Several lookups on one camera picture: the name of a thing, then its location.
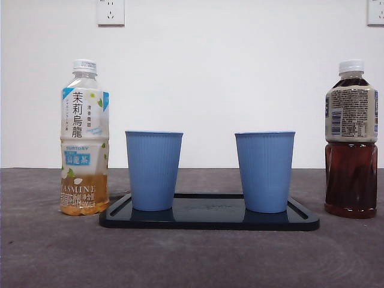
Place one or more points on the jasmine tea bottle white label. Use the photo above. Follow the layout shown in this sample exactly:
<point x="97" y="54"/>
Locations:
<point x="85" y="135"/>

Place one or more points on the dark tea bottle beige label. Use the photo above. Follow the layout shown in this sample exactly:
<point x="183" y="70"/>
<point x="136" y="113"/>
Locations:
<point x="351" y="177"/>

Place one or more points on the blue ribbed plastic cup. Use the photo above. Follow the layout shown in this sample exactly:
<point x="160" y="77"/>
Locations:
<point x="153" y="171"/>
<point x="265" y="171"/>

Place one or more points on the dark blue rectangular tray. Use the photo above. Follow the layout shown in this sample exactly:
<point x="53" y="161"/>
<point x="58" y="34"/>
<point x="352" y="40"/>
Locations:
<point x="210" y="220"/>

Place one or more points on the white wall socket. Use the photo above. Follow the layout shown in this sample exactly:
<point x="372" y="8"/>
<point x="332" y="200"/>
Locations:
<point x="110" y="13"/>
<point x="376" y="12"/>

